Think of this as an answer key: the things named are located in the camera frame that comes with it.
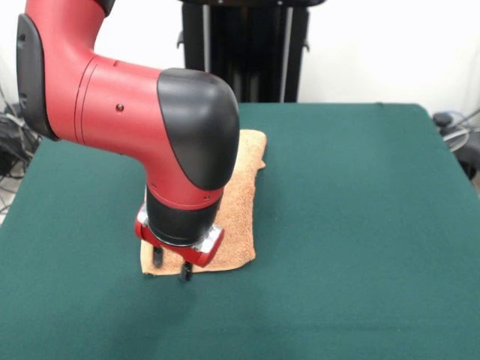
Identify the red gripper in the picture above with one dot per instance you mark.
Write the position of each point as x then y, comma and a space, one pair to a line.
198, 257

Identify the orange terry towel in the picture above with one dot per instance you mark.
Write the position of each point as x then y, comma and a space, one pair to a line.
236, 217

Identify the dark green table cloth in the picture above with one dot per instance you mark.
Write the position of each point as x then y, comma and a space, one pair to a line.
375, 225

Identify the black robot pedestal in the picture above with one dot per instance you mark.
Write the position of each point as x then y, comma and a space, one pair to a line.
243, 48

